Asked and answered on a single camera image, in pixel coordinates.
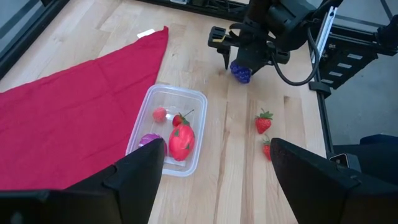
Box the silver aluminium extrusion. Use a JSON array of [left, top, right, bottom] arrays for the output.
[[316, 5, 339, 65]]

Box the purple white-striped toy onion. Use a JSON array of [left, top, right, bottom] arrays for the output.
[[137, 133, 169, 157]]

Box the black side desk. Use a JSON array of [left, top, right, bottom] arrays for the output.
[[328, 133, 398, 187]]

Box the purple toy grape bunch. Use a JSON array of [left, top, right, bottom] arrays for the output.
[[229, 60, 252, 85]]

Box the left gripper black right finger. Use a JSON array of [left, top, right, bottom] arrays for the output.
[[269, 137, 398, 224]]

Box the red cloth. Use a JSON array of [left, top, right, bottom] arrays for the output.
[[0, 26, 170, 192]]

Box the pink toy raspberry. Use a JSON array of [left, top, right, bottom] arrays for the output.
[[152, 106, 168, 123]]

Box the clear plastic tupperware container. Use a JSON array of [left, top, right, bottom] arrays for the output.
[[124, 83, 209, 178]]

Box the red toy strawberry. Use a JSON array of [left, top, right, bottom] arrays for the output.
[[254, 108, 275, 135], [261, 134, 272, 162]]

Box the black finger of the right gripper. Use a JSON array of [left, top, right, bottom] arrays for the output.
[[221, 47, 233, 72], [248, 61, 266, 77]]

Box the small long-stemmed toy strawberry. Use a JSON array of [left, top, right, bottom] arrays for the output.
[[172, 108, 196, 128]]

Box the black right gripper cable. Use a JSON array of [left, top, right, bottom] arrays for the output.
[[269, 27, 321, 87]]

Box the red green-spotted toy fruit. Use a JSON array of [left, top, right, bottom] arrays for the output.
[[168, 123, 197, 162]]

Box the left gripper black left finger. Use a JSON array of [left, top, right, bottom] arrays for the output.
[[46, 138, 166, 224]]

